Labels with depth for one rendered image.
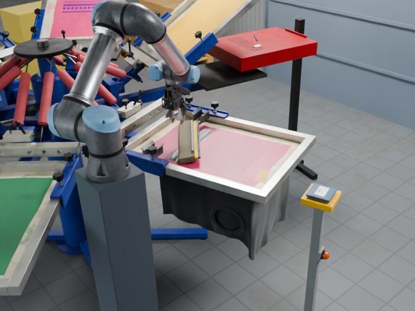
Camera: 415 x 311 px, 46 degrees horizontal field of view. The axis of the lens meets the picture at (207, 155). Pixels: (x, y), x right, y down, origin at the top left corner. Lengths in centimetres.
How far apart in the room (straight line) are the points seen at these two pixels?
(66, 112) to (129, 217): 43
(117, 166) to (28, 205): 56
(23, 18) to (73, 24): 227
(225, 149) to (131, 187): 74
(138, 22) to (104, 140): 44
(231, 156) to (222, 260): 102
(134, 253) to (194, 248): 138
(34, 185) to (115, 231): 58
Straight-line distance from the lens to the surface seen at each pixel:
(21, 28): 587
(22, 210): 210
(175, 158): 228
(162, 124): 256
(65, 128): 171
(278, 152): 233
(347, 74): 516
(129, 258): 189
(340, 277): 311
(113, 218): 175
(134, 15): 179
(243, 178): 213
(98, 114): 164
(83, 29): 358
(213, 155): 230
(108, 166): 168
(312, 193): 203
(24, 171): 236
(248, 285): 299
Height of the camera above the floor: 210
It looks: 30 degrees down
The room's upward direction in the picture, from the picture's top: 2 degrees counter-clockwise
